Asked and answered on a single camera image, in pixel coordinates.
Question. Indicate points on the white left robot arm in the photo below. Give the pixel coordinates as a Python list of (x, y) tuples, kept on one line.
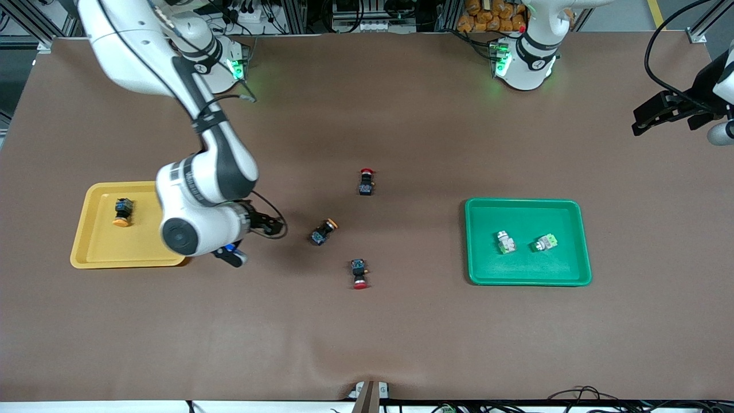
[(524, 74)]

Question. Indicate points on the green push button switch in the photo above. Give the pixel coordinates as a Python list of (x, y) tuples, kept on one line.
[(545, 244)]

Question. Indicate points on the yellow plastic tray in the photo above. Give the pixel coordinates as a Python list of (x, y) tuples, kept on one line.
[(114, 246)]

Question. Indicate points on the silver aluminium frame profile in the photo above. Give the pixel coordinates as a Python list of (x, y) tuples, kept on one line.
[(697, 35), (45, 45)]

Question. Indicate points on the green plastic tray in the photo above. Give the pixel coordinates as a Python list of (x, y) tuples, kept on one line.
[(527, 269)]

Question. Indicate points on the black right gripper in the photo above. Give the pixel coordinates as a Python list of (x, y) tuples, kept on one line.
[(257, 221)]

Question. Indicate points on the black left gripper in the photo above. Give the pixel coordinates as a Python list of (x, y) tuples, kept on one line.
[(698, 93)]

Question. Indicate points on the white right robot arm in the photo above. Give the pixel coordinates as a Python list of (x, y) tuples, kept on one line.
[(215, 226)]

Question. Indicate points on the red push button switch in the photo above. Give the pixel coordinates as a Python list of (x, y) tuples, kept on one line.
[(366, 184), (359, 269)]

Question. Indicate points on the white power strip with plugs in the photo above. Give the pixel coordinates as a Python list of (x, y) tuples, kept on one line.
[(248, 16)]

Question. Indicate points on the orange snack bag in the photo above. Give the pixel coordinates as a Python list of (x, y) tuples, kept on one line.
[(487, 17)]

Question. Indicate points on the white switch module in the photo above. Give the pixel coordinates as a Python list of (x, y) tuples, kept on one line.
[(506, 244)]

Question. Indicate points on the yellow push button switch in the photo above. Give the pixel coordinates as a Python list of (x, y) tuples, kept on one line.
[(321, 234), (123, 207)]

